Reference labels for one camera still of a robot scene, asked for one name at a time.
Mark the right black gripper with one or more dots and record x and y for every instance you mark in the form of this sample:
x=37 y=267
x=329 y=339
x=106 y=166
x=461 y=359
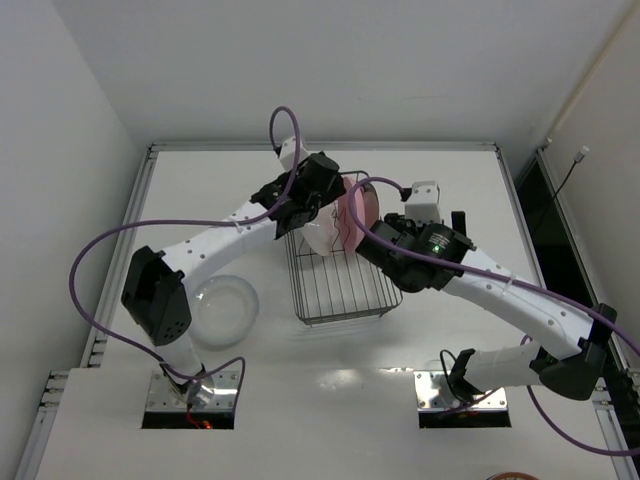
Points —
x=376 y=240

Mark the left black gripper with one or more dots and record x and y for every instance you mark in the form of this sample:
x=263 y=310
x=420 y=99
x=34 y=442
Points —
x=298 y=218

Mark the clear glass plate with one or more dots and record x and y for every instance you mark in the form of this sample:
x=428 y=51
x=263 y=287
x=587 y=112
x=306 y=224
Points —
x=224 y=310
x=327 y=232

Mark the pink plastic plate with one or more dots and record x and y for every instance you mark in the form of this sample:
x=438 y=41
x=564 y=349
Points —
x=352 y=209

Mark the blue rimmed white plate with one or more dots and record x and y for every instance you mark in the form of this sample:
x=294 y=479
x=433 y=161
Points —
x=371 y=204

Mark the wire dish rack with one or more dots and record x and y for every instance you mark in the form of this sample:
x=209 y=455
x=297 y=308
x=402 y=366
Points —
x=335 y=285

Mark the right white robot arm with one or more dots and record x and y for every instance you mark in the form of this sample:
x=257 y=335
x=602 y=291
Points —
x=416 y=250

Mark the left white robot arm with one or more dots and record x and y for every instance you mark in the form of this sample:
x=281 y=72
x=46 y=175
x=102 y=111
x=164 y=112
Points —
x=160 y=286

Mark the brown round object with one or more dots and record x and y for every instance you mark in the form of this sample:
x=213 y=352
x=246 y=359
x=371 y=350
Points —
x=512 y=475

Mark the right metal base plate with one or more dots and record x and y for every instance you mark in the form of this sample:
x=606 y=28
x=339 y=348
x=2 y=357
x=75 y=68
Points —
x=432 y=395

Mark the metal base plate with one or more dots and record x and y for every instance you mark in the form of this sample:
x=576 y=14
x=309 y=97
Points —
x=214 y=394
x=432 y=395

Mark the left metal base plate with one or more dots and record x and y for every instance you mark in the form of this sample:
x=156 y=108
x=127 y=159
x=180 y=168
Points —
x=214 y=394

